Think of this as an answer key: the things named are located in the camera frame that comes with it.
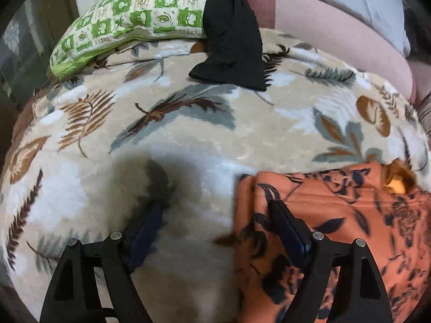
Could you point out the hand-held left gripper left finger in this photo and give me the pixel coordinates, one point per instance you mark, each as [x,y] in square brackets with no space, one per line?
[144,232]

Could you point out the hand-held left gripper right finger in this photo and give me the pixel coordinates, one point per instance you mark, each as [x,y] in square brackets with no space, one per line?
[289,232]

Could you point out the orange floral blouse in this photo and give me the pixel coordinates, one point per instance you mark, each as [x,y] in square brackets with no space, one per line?
[353,208]

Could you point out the leaf print blanket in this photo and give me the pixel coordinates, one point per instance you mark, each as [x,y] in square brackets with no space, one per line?
[202,134]

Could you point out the pink bolster cushion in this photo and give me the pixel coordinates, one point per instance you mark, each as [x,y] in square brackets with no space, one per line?
[323,37]
[422,77]

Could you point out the black garment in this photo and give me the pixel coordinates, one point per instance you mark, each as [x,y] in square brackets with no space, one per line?
[232,40]

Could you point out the patterned glass door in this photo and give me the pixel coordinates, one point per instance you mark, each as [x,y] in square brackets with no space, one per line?
[27,53]

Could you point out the green frog print pillow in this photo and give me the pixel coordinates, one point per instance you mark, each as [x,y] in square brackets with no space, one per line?
[134,13]

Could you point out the grey pillow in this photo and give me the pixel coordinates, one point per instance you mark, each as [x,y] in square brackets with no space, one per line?
[363,3]

